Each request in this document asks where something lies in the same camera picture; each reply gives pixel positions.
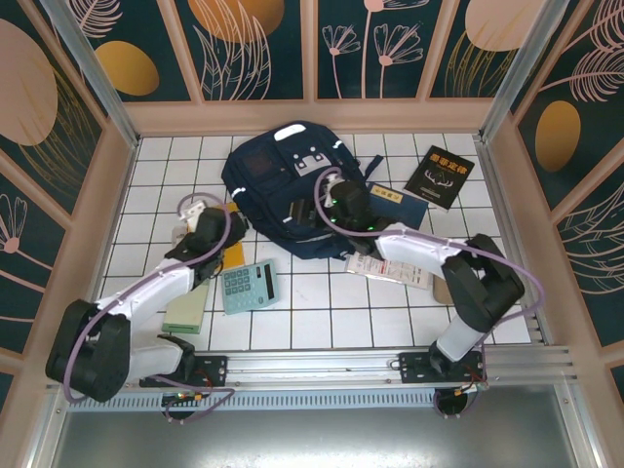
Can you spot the black book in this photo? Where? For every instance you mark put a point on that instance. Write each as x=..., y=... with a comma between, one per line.
x=439, y=173

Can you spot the small circuit board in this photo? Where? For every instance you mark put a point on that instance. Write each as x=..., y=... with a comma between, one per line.
x=183, y=397
x=470, y=388

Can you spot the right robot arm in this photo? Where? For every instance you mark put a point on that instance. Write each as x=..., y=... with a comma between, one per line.
x=414, y=248

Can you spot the clear stationery pack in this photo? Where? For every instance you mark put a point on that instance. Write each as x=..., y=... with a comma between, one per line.
x=390, y=270

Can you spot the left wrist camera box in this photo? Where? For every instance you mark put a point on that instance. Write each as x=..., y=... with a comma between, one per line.
x=192, y=217

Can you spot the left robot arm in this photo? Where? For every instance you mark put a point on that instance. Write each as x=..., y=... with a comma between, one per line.
x=146, y=292

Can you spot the aluminium side rail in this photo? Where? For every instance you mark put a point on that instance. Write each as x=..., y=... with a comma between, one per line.
x=508, y=229

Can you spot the tan wooden piece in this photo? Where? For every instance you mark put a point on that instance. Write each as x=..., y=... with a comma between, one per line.
x=441, y=292

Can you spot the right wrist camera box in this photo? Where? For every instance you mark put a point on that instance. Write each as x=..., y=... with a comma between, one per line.
x=334, y=185

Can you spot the grey steel sheet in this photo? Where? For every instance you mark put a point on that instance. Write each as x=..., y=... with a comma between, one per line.
x=317, y=441

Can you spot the pale green notebook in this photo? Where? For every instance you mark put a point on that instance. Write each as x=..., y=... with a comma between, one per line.
x=187, y=312

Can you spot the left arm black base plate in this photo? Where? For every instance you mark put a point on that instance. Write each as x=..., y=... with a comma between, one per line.
x=214, y=370

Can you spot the aluminium corner post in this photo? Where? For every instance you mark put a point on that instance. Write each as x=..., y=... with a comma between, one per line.
x=105, y=92
x=507, y=92

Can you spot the navy blue backpack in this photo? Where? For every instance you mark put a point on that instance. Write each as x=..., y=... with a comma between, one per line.
x=263, y=195

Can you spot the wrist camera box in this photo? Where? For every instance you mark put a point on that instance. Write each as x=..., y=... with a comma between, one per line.
x=334, y=185
x=192, y=217

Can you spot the teal calculator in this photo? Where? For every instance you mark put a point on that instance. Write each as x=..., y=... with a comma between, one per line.
x=248, y=287

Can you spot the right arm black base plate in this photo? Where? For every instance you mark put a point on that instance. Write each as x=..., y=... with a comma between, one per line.
x=412, y=370

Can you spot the aluminium front rail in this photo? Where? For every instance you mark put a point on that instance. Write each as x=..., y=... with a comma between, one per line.
x=317, y=365

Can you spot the blue book with yellow label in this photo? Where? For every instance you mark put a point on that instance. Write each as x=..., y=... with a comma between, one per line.
x=404, y=209

